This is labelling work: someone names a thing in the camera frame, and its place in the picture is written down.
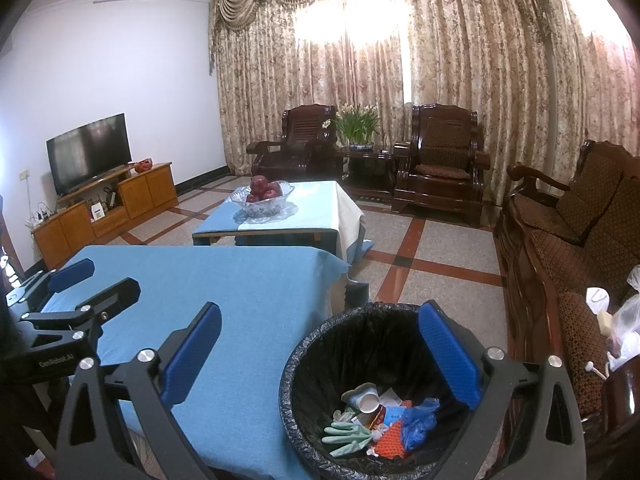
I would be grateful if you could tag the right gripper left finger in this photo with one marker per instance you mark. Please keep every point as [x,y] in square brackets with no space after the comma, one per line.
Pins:
[94,442]

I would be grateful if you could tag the orange foam fruit net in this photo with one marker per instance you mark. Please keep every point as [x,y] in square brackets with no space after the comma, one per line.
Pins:
[389,444]

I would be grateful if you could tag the left dark wooden armchair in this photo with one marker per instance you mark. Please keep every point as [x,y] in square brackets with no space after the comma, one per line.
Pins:
[306,151]

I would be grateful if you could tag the red apples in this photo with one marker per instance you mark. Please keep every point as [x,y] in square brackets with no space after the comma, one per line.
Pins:
[262,189]

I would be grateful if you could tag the dark wooden armchair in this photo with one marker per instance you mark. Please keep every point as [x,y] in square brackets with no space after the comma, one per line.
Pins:
[306,151]
[442,166]

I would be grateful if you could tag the red ornament on cabinet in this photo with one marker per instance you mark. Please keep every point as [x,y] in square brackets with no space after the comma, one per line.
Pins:
[143,165]

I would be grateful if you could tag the floral beige curtains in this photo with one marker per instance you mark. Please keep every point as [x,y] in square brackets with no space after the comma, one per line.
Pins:
[542,76]

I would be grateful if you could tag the potted green plant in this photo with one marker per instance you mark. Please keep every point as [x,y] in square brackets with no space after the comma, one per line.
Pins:
[355,125]

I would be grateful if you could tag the blue cloth coffee table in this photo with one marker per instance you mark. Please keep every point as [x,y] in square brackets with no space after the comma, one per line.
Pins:
[318,214]

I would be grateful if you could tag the black trash bin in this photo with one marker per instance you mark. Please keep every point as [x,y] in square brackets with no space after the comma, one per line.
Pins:
[378,343]

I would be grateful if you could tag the crushed paper cup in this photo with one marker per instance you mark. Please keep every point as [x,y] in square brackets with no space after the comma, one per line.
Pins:
[363,399]

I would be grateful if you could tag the right dark wooden armchair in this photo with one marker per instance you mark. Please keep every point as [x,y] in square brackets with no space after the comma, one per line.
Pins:
[442,166]

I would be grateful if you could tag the dark wooden side table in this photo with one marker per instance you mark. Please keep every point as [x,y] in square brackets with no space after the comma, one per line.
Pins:
[370,175]

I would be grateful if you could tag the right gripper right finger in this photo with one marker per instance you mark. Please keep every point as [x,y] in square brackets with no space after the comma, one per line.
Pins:
[531,405]

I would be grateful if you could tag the wooden sofa bench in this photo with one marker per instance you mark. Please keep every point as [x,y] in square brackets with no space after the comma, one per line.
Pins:
[556,240]

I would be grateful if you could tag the flat screen television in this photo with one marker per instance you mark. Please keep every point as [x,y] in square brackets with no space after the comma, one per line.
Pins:
[87,152]

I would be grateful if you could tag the green rubber glove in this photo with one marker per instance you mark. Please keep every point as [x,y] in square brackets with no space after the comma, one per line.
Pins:
[346,438]

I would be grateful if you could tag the blue tablecloth near table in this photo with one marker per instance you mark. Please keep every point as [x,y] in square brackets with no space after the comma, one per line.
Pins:
[270,299]

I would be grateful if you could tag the wooden TV cabinet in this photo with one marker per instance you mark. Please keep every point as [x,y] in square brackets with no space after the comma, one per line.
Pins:
[138,197]

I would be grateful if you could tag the blue plastic bag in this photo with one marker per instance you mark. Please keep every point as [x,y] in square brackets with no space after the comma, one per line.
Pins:
[417,422]

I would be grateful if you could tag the glass fruit bowl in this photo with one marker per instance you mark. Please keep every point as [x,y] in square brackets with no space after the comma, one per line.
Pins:
[262,208]

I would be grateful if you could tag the white plastic bag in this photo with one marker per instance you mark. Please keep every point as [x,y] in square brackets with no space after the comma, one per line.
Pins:
[620,329]

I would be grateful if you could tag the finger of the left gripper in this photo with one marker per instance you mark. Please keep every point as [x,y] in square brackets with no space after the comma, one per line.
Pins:
[38,290]
[107,299]

